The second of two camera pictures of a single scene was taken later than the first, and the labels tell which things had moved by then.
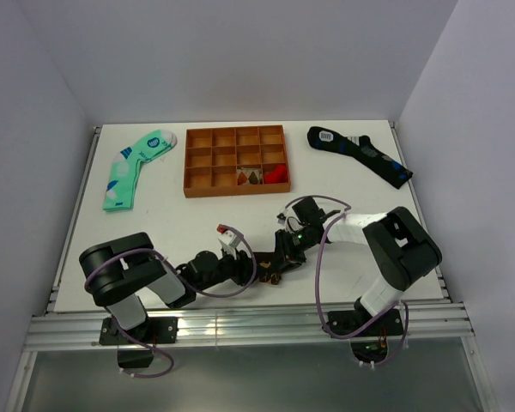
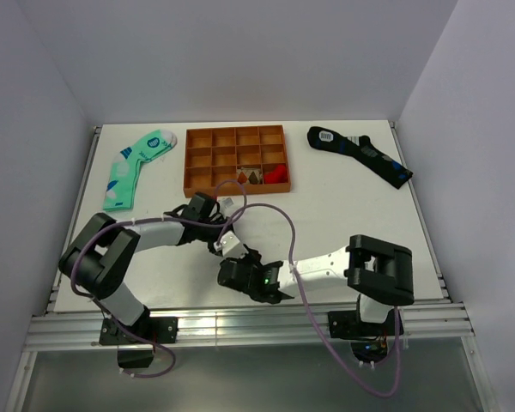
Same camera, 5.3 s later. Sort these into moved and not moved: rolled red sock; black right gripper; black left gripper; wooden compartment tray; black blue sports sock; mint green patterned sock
Moved: black right gripper; black left gripper
Not moved: wooden compartment tray; black blue sports sock; mint green patterned sock; rolled red sock
